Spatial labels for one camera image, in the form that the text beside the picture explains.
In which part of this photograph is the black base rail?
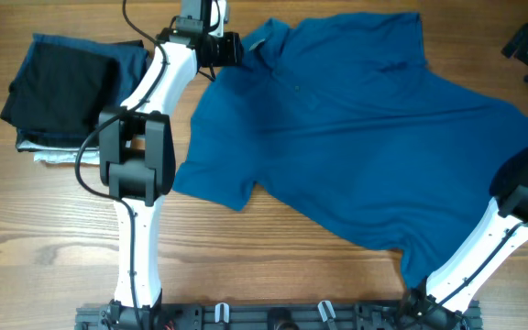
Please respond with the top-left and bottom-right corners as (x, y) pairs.
(74, 301), (483, 330)

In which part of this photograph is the black folded garment underneath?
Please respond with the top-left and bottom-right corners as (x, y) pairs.
(113, 39), (145, 50)

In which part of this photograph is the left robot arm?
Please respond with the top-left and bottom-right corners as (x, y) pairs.
(75, 1), (243, 329)

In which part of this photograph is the white folded garment at bottom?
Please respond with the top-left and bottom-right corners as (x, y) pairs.
(16, 140), (100, 165)

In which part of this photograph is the black folded garment on top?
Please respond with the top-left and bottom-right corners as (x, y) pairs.
(0, 43), (118, 135)

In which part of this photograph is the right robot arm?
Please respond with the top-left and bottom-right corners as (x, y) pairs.
(389, 147), (528, 329)

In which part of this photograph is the blue polo shirt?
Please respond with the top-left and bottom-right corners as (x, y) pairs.
(173, 12), (528, 287)

